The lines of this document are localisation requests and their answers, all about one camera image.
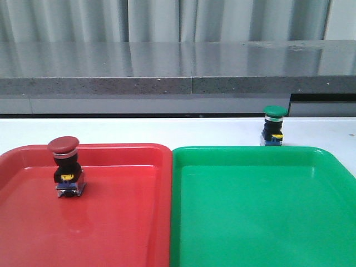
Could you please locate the green mushroom push button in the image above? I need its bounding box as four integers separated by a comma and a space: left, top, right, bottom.
260, 106, 288, 146

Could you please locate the red plastic tray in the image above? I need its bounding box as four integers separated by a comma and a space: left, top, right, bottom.
1, 144, 172, 266

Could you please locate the grey stone counter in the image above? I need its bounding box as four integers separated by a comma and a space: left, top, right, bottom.
1, 41, 355, 118

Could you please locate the grey pleated curtain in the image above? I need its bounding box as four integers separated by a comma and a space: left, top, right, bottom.
1, 1, 330, 43

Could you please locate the red mushroom push button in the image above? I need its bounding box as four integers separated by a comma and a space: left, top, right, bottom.
47, 136, 86, 197

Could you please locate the green plastic tray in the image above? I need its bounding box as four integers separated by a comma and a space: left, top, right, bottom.
170, 147, 355, 266

